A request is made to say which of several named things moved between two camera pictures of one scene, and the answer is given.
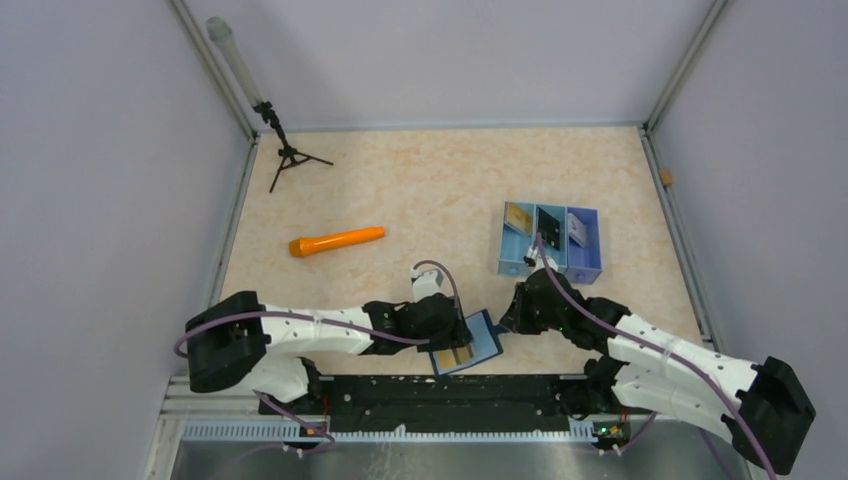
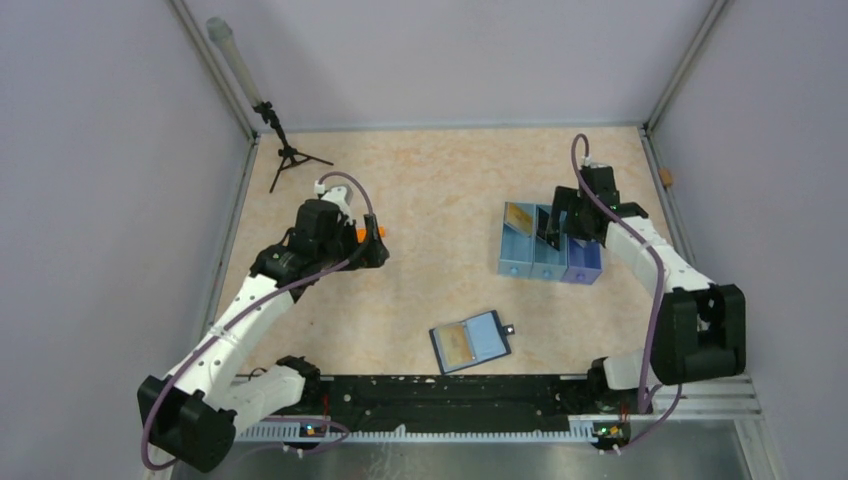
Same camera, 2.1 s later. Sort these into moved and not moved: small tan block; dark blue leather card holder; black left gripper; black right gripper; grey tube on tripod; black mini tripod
Moved: black left gripper; black right gripper
Not moved: small tan block; dark blue leather card holder; grey tube on tripod; black mini tripod
